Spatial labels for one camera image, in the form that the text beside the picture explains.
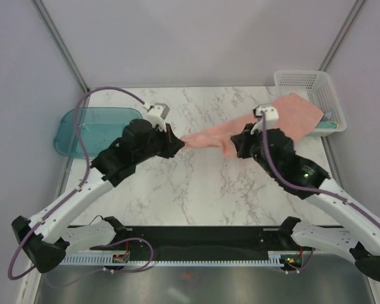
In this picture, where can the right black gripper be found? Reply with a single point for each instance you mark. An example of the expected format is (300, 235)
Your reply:
(242, 140)

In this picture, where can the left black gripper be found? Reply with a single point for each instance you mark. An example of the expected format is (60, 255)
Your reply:
(173, 145)

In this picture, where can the pink towel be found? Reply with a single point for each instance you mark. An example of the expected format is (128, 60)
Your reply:
(297, 118)

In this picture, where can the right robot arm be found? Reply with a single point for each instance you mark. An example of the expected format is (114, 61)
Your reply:
(359, 239)

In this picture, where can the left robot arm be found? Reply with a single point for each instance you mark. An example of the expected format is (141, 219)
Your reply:
(47, 237)

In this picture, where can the blue yellow green towels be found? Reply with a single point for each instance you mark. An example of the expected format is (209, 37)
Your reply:
(327, 122)

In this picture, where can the teal plastic tray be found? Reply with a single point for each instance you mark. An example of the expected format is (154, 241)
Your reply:
(98, 126)

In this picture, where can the white perforated plastic basket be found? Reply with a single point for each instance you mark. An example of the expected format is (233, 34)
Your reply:
(315, 86)

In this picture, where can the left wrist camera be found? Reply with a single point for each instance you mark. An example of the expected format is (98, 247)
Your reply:
(155, 113)

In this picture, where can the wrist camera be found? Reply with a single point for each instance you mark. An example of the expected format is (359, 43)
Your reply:
(155, 113)
(266, 115)

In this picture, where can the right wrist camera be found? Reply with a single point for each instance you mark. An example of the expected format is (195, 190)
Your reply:
(266, 115)

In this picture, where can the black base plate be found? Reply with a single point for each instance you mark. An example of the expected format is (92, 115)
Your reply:
(210, 242)

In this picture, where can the white slotted cable duct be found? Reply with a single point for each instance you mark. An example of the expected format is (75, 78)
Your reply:
(113, 260)

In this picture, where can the left aluminium frame post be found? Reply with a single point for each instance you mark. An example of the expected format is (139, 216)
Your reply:
(60, 43)

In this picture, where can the aluminium frame post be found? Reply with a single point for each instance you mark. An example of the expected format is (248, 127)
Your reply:
(60, 43)
(347, 25)

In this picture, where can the right aluminium frame post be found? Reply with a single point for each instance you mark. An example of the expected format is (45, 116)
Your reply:
(347, 25)

